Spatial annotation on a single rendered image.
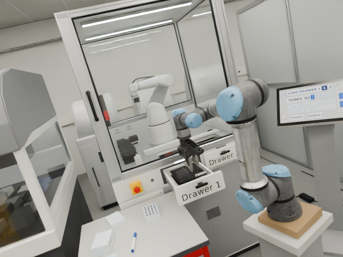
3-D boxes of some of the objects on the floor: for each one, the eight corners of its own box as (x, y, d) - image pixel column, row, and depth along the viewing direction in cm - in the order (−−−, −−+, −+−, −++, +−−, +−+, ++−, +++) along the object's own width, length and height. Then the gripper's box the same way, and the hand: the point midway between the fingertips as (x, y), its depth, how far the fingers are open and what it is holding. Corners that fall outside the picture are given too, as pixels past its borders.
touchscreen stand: (374, 262, 169) (362, 116, 145) (299, 251, 193) (278, 123, 170) (364, 216, 209) (353, 96, 186) (303, 212, 233) (287, 104, 210)
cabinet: (272, 243, 206) (254, 153, 188) (151, 301, 184) (118, 204, 166) (219, 196, 297) (203, 131, 279) (133, 230, 275) (111, 162, 256)
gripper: (186, 131, 149) (194, 164, 154) (171, 138, 143) (180, 172, 148) (195, 132, 142) (204, 166, 147) (180, 139, 136) (190, 175, 141)
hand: (195, 168), depth 145 cm, fingers open, 3 cm apart
